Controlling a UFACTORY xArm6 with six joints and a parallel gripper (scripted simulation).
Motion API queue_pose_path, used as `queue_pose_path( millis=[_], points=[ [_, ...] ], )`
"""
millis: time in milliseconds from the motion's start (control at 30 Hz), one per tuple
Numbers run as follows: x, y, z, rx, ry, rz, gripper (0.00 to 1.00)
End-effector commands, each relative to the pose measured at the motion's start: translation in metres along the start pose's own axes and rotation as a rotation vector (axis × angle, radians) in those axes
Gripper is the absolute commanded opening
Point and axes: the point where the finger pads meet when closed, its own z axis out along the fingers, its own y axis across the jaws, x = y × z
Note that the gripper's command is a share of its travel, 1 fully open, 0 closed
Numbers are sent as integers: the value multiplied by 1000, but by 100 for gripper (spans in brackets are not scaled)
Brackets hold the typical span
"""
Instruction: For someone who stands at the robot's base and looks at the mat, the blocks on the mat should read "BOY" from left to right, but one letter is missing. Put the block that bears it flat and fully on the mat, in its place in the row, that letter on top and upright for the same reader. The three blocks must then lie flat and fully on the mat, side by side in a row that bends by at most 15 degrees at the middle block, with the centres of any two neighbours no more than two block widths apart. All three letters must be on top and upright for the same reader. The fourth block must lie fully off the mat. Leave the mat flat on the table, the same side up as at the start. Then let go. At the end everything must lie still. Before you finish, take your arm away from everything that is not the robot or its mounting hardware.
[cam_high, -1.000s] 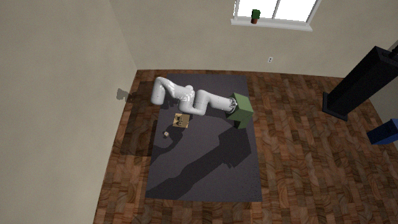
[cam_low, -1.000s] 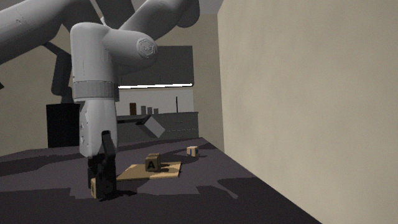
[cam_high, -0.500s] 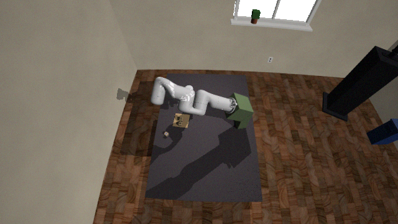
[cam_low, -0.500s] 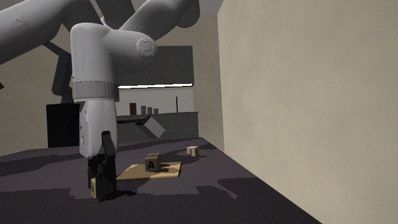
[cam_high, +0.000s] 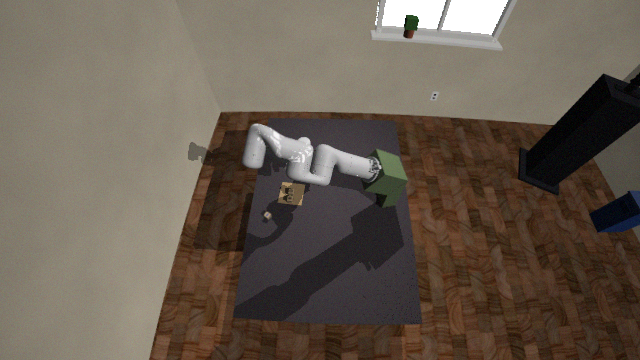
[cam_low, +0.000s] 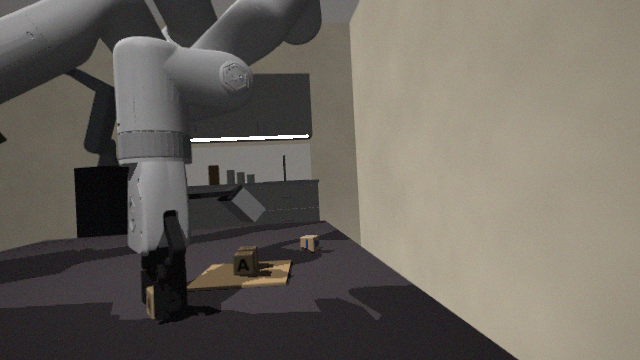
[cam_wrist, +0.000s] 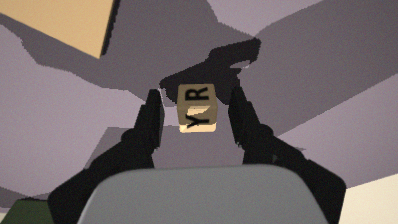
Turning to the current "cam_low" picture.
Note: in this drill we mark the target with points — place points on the beige block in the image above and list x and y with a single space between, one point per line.
244 263
150 301
251 248
310 243

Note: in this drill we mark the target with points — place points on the tan flat mat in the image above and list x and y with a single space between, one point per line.
221 276

